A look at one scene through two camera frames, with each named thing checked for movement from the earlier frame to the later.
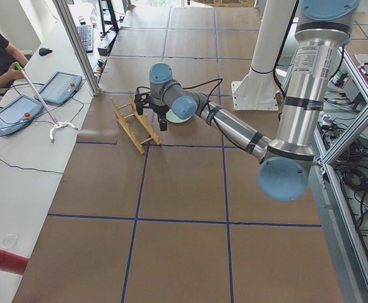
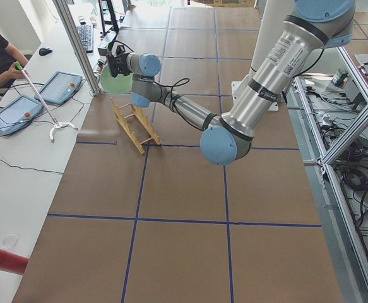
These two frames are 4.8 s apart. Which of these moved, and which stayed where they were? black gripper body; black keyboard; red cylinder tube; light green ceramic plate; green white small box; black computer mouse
Moved: black gripper body; light green ceramic plate
Stayed: red cylinder tube; black keyboard; black computer mouse; green white small box
